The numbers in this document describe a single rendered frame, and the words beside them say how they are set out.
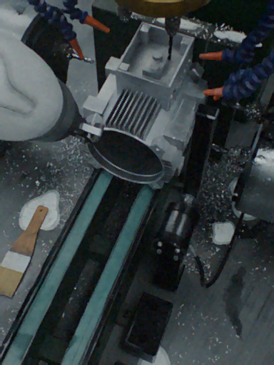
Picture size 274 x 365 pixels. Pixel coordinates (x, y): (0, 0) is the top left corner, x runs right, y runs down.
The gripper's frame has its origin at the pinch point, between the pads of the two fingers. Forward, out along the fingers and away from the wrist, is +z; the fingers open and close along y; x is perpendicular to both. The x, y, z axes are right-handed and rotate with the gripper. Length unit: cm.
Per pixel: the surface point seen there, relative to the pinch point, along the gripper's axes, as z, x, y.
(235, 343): 19.1, 27.6, -35.2
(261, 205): 5.1, 2.1, -31.1
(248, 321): 21.5, 23.5, -36.4
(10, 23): 0.6, -13.3, 18.8
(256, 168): 0.7, -3.1, -28.3
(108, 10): 8.1, -22.2, 5.7
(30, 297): 3.1, 29.8, 0.4
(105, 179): 17.4, 6.9, -1.8
